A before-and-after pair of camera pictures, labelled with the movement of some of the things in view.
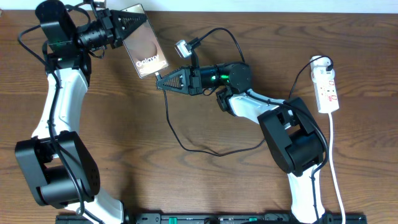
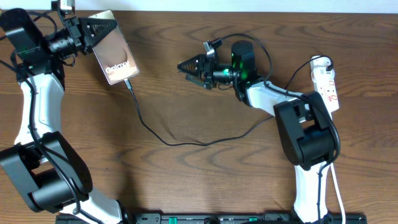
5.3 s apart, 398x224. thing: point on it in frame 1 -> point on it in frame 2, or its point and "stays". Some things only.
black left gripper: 106,17 -> 81,34
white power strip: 324,86 stays
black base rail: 267,218 stays
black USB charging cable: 330,68 -> 129,85
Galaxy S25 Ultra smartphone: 143,46 -> 116,59
